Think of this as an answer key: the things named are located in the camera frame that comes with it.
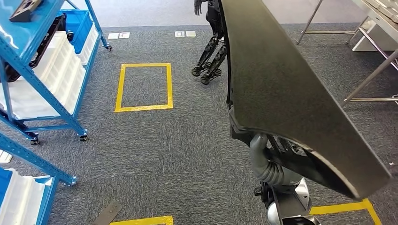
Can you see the blue plastic crate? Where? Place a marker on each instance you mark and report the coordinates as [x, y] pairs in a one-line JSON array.
[[76, 28], [5, 186]]

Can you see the black caster wheel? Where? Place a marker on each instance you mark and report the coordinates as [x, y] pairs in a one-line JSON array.
[[83, 137], [35, 141], [108, 48]]

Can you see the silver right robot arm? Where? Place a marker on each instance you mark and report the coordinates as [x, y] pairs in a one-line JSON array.
[[280, 177]]

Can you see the black humanoid robot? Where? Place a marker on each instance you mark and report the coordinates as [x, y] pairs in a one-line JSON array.
[[211, 59]]

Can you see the black moulded part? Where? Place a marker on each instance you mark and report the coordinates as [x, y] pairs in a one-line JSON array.
[[25, 9]]

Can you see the white cabinet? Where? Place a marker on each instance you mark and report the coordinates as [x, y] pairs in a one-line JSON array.
[[373, 42]]

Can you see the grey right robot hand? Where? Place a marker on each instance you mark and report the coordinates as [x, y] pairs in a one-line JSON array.
[[258, 149]]

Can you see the floor socket plate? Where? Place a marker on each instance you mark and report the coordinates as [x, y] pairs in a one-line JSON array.
[[179, 34], [191, 33], [124, 35], [113, 35]]

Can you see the black plastic panel part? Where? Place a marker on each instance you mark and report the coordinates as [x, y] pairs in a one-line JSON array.
[[280, 77]]

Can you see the black plastic tray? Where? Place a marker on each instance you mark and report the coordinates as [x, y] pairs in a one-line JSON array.
[[51, 37]]

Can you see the white floor plate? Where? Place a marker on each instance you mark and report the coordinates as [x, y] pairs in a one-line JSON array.
[[5, 156]]

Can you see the yellow floor tape rectangle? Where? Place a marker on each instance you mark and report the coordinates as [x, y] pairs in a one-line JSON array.
[[119, 87], [146, 220]]

